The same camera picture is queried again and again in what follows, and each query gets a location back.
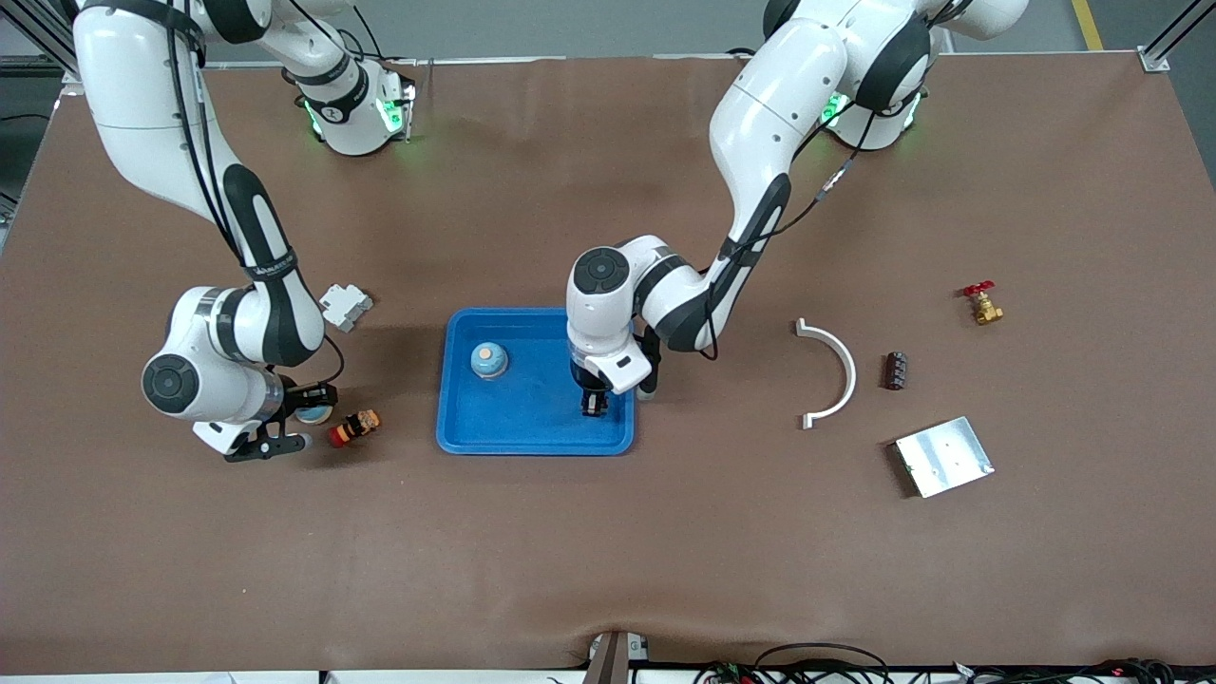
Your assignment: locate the blue plastic tray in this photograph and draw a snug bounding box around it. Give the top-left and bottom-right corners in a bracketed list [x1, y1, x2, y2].
[435, 306, 636, 457]

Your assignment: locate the red yellow emergency button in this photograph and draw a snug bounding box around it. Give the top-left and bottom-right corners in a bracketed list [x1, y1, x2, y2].
[329, 408, 384, 449]

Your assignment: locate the brown table cover mat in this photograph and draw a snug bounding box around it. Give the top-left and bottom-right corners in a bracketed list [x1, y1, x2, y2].
[0, 52, 1216, 675]

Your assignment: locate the silver metal plate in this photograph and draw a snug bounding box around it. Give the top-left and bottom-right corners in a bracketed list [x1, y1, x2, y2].
[893, 415, 996, 500]

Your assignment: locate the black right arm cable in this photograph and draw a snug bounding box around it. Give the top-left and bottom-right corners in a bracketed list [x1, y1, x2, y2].
[166, 19, 346, 386]

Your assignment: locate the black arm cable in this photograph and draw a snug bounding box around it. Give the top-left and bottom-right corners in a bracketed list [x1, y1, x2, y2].
[698, 90, 889, 362]
[166, 19, 346, 386]

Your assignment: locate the grey plastic rail clip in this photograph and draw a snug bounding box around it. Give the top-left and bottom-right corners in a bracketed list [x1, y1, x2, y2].
[320, 283, 374, 333]

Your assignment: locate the white curved pipe bracket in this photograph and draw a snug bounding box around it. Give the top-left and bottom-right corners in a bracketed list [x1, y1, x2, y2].
[794, 317, 858, 430]

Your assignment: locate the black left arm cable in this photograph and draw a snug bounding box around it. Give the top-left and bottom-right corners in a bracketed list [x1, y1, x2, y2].
[698, 90, 889, 362]

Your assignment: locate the brass valve red handle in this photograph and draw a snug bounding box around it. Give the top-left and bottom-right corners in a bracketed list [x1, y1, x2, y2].
[960, 280, 1005, 327]

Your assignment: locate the aluminium frame post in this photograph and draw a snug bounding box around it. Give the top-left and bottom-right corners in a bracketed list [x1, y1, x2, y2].
[1138, 0, 1216, 73]
[0, 0, 91, 96]

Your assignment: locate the black cable bundle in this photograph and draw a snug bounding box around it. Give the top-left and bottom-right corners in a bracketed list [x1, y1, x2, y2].
[693, 643, 1179, 684]

